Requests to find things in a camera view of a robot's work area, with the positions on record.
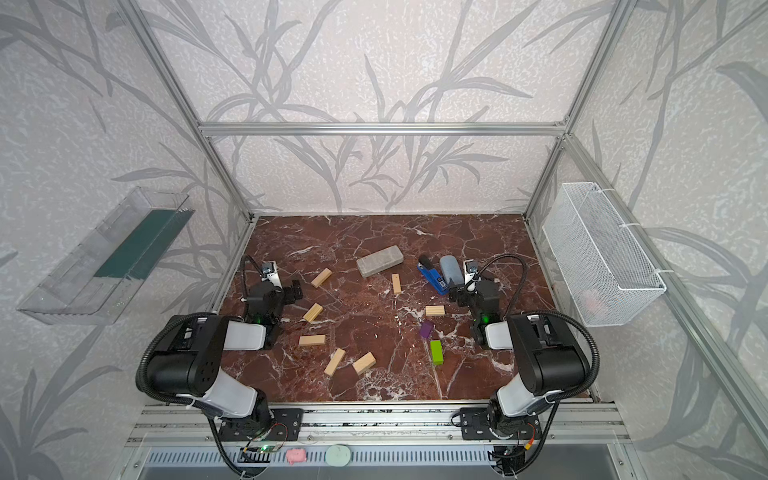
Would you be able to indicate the grey stone brick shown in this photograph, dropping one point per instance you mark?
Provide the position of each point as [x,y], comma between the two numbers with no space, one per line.
[379,261]

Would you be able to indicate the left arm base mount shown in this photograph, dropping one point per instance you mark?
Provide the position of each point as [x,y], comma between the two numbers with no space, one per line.
[280,425]

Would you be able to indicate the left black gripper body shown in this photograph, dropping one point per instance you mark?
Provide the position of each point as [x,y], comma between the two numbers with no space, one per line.
[279,293]

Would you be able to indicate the pink object in basket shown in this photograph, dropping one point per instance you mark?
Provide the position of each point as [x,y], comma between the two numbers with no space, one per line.
[594,304]

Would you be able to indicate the purple block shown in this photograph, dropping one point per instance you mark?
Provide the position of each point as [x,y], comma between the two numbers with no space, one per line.
[426,329]

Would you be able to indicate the wood block mid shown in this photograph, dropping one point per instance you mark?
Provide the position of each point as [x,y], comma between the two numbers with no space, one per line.
[313,312]

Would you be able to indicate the green block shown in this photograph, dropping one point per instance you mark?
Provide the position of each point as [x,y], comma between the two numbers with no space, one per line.
[436,352]

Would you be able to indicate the blue-grey oval case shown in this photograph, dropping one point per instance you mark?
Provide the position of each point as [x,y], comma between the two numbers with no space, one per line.
[451,271]

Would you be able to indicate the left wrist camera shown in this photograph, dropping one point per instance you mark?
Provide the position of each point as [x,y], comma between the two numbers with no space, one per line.
[269,272]

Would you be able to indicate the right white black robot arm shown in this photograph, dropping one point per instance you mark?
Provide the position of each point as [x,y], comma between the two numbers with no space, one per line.
[555,357]

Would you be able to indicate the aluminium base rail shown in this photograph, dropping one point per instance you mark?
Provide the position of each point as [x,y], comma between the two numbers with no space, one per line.
[376,423]

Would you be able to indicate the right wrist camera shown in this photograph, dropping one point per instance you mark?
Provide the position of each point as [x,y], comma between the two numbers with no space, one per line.
[470,268]

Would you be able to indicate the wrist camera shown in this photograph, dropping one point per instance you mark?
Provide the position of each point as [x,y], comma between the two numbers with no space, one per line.
[269,272]
[470,268]

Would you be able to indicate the white wire mesh basket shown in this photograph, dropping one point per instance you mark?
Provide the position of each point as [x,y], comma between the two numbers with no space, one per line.
[596,249]

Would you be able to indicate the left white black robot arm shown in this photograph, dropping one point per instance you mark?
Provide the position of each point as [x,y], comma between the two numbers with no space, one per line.
[182,364]

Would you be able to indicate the blue stapler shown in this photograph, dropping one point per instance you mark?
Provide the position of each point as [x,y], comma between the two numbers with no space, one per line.
[430,272]

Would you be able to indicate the wood block bottom slanted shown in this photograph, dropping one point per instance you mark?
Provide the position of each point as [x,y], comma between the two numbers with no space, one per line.
[333,364]

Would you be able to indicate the clear plastic wall bin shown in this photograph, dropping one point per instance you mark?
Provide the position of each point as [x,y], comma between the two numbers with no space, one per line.
[94,284]

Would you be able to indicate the aluminium frame crossbar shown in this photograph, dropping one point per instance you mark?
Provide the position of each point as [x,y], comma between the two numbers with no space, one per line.
[215,129]

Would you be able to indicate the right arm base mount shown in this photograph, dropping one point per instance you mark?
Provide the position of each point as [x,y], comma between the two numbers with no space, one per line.
[487,424]

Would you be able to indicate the pale green round disc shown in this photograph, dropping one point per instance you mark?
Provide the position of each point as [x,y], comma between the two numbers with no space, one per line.
[338,456]

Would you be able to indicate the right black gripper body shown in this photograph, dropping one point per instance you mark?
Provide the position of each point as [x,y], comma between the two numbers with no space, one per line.
[462,291]

